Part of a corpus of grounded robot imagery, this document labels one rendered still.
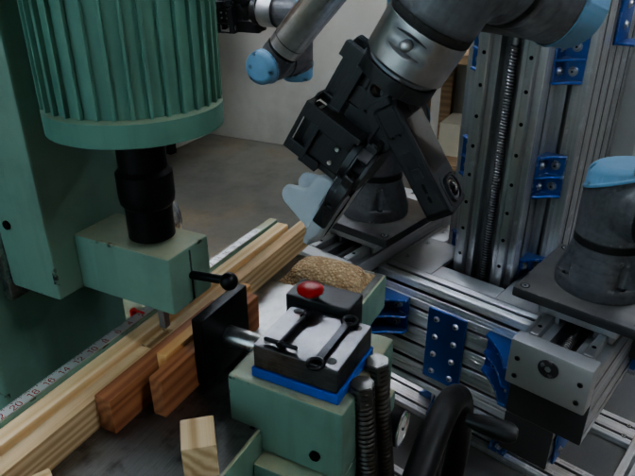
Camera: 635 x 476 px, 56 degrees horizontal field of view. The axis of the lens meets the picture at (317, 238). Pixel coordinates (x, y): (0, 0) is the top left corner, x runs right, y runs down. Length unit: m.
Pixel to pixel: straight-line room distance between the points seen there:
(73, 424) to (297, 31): 0.91
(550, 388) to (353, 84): 0.69
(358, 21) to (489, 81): 2.89
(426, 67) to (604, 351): 0.72
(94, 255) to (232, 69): 3.92
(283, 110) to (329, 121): 3.89
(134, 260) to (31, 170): 0.14
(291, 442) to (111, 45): 0.42
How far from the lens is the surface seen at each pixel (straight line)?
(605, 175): 1.05
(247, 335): 0.70
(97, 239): 0.71
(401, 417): 1.00
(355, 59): 0.54
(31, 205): 0.70
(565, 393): 1.07
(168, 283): 0.66
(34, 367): 0.89
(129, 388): 0.69
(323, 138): 0.55
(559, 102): 1.25
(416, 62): 0.50
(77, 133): 0.58
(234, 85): 4.60
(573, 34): 0.59
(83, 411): 0.68
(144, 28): 0.55
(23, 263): 0.76
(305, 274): 0.90
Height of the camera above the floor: 1.37
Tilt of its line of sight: 27 degrees down
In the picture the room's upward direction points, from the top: straight up
